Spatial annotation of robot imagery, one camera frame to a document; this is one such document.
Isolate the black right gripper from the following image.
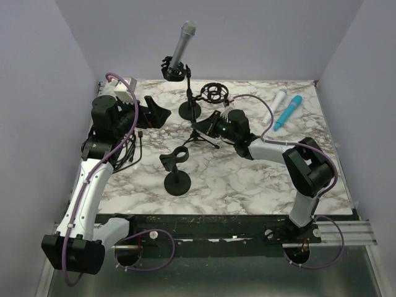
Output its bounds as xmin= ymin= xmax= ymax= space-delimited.
xmin=194 ymin=110 xmax=238 ymax=143

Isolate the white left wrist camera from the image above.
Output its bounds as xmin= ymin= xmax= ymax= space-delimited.
xmin=106 ymin=77 xmax=137 ymax=103

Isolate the black tall round-base stand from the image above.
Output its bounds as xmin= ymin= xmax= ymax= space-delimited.
xmin=161 ymin=56 xmax=201 ymax=121

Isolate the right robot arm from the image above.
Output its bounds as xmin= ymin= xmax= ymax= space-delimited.
xmin=192 ymin=110 xmax=338 ymax=243

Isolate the white microphone grey head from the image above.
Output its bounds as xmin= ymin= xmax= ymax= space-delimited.
xmin=263 ymin=88 xmax=288 ymax=126

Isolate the blue microphone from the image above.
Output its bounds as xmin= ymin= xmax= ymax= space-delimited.
xmin=273 ymin=95 xmax=303 ymax=131

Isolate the black coiled cable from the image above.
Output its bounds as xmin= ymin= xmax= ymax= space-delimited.
xmin=108 ymin=131 xmax=144 ymax=173

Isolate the black tripod shock-mount stand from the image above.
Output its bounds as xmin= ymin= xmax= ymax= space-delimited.
xmin=181 ymin=81 xmax=233 ymax=149

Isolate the black short clip stand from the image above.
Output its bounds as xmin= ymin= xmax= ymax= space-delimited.
xmin=159 ymin=146 xmax=191 ymax=196

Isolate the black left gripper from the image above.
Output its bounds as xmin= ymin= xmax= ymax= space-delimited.
xmin=114 ymin=95 xmax=171 ymax=137

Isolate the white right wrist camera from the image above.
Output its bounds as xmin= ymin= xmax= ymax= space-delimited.
xmin=221 ymin=106 xmax=233 ymax=119

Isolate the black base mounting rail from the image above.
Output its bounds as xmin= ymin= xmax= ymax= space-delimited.
xmin=101 ymin=215 xmax=322 ymax=257

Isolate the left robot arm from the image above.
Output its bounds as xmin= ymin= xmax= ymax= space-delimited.
xmin=41 ymin=95 xmax=171 ymax=275

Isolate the silver microphone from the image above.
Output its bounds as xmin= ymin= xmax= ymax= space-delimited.
xmin=170 ymin=21 xmax=197 ymax=71

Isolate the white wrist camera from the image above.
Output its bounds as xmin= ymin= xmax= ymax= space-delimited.
xmin=106 ymin=77 xmax=137 ymax=103
xmin=221 ymin=106 xmax=233 ymax=119

